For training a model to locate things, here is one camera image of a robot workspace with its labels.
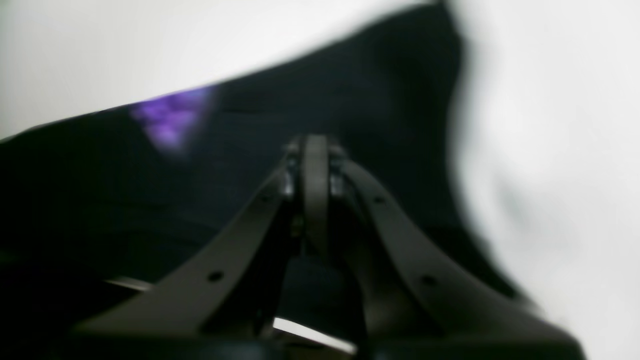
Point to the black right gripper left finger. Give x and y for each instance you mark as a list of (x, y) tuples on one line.
[(181, 303)]

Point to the black T-shirt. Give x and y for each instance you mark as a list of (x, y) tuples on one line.
[(99, 208)]

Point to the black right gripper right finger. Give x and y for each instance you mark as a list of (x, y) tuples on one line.
[(478, 323)]

